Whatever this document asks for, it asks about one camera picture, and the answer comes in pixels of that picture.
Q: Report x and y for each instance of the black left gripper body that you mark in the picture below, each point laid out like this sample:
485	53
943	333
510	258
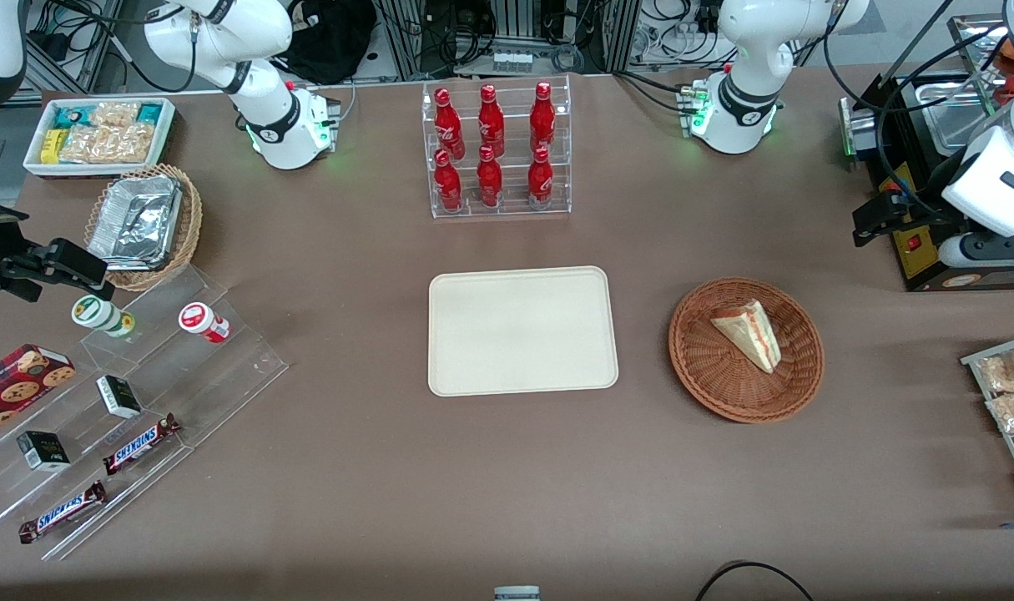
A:
926	205

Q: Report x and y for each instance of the triangular sandwich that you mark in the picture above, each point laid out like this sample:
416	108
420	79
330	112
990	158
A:
749	330

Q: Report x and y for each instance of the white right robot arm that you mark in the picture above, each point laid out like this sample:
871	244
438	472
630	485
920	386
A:
273	125

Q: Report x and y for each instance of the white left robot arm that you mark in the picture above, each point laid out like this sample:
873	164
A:
744	92

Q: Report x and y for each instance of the light wicker basket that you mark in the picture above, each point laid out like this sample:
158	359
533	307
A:
191	225

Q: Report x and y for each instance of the tray of packaged snacks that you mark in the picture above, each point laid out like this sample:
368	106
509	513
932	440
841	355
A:
974	361

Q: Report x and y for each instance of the brown wicker basket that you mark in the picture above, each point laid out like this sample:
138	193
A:
707	367

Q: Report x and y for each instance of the beige plastic tray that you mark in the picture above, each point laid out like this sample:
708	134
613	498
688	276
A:
523	334

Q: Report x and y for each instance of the black food warmer cabinet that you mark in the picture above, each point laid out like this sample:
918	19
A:
920	267

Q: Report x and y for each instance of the green lid yogurt bottle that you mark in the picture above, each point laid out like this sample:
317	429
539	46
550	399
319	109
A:
98	314

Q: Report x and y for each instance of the steel warmer pan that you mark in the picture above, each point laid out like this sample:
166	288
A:
945	117

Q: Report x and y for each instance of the aluminium foil container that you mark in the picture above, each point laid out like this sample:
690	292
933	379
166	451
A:
135	221

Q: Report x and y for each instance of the white rectangular snack bin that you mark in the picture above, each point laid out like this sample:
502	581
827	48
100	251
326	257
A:
35	163

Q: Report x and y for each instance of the red cookie box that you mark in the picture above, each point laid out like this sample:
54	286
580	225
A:
14	388

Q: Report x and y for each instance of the yellow snack packet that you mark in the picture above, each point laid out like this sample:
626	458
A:
51	147

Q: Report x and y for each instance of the clear cracker bag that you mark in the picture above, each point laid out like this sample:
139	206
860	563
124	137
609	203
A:
110	143

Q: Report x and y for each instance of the red lid yogurt bottle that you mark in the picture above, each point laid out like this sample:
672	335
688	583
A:
202	321

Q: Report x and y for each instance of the small black carton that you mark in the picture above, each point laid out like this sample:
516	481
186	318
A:
43	451
118	396

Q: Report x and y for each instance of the teal snack packet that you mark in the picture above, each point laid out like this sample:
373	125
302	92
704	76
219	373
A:
68	117

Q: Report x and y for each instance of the clear acrylic step display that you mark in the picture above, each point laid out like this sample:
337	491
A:
223	376

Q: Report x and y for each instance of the snickers chocolate bar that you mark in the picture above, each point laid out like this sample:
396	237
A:
139	444
63	512

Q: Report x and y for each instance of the black bag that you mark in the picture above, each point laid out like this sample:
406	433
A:
331	42

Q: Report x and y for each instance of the red cola bottle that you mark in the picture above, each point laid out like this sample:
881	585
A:
491	121
447	121
540	179
489	179
542	117
447	184

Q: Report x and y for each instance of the clear acrylic bottle rack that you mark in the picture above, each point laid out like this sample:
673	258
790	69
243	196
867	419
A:
511	209

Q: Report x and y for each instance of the white power strip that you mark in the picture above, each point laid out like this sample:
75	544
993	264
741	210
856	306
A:
513	61

